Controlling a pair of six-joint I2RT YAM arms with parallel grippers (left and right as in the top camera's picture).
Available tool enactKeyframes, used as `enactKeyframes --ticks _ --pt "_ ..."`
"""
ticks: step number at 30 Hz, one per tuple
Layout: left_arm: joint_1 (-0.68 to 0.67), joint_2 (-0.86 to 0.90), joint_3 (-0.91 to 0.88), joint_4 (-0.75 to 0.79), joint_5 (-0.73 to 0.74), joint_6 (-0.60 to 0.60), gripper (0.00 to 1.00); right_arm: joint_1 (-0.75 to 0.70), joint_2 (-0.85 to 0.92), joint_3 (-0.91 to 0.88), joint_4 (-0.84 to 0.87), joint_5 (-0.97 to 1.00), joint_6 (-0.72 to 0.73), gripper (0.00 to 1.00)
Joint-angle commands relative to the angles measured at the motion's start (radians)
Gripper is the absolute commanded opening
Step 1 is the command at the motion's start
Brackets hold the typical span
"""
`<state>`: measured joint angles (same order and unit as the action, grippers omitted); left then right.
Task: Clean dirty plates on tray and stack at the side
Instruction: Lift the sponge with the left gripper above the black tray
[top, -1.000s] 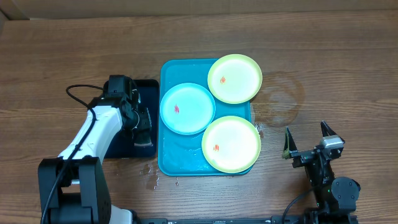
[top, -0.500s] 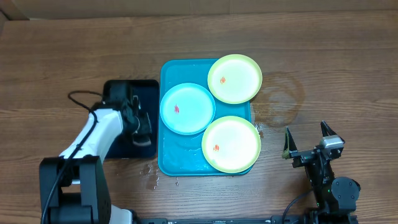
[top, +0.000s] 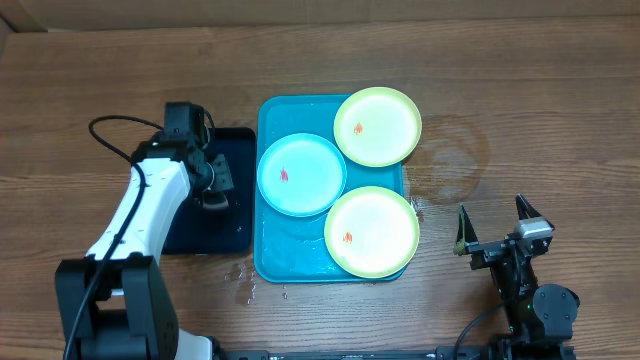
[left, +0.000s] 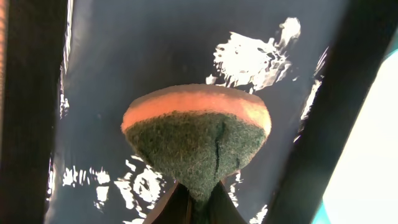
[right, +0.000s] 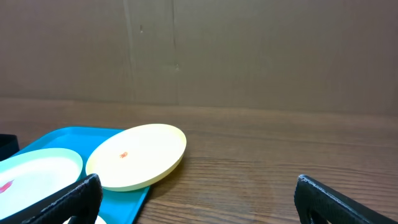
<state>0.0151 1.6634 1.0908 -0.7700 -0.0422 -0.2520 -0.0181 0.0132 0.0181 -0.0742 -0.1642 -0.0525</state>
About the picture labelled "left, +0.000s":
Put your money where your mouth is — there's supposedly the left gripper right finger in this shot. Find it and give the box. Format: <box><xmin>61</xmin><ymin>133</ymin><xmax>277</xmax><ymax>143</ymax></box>
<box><xmin>207</xmin><ymin>181</ymin><xmax>246</xmax><ymax>224</ymax></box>

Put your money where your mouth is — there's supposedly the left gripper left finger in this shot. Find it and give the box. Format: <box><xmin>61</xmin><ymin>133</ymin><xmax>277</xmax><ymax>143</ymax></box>
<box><xmin>143</xmin><ymin>182</ymin><xmax>193</xmax><ymax>224</ymax></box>

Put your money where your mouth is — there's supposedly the light blue plate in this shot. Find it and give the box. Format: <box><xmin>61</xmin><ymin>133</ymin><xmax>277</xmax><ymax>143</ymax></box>
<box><xmin>322</xmin><ymin>48</ymin><xmax>398</xmax><ymax>224</ymax></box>

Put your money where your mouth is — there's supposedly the black water tray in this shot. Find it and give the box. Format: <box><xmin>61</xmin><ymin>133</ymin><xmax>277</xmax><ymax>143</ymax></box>
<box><xmin>1</xmin><ymin>0</ymin><xmax>397</xmax><ymax>223</ymax></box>

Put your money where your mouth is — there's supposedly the green and orange sponge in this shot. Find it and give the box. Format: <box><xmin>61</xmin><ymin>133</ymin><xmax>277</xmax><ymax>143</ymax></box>
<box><xmin>121</xmin><ymin>84</ymin><xmax>272</xmax><ymax>201</ymax></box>

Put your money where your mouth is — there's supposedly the teal plastic tray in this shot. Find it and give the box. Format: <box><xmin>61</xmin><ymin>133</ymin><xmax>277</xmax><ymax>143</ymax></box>
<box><xmin>310</xmin><ymin>24</ymin><xmax>398</xmax><ymax>224</ymax></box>

